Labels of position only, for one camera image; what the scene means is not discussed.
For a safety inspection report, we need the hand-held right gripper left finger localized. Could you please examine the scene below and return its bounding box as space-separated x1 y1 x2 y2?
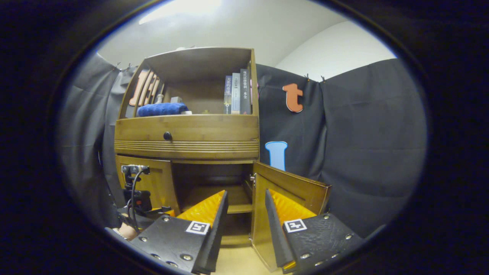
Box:
129 190 229 275

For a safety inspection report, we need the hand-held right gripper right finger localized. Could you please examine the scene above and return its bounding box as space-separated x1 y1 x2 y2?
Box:
265 189 364 274

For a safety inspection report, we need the wooden cabinet door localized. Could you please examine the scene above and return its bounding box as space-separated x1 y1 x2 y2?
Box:
250 160 332 272
115 155 181 214

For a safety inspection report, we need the wooden double-door shoe cabinet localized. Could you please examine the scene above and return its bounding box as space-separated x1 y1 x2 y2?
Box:
114 47 332 272

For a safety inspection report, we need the wooden cabinet drawer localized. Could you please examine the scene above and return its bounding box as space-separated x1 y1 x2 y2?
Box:
114 115 260 160

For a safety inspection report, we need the wooden inner shelf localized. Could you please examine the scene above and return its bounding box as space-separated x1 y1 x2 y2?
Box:
180 185 253 214

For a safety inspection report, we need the blue folded towel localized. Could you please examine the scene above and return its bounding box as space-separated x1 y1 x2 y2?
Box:
136 102 189 117

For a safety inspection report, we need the black backdrop cloth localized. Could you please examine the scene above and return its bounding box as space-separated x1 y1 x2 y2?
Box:
61 53 427 239

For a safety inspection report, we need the blue-grey book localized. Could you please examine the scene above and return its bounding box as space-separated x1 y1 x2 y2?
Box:
224 76 233 114

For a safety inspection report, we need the pale spine book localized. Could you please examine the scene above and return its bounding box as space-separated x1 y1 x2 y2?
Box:
232 73 241 115

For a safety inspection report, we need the dark spine book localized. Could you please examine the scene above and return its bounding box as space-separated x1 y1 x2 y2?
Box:
240 69 252 115

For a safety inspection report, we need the black cable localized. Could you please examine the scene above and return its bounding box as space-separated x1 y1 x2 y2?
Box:
125 168 150 230

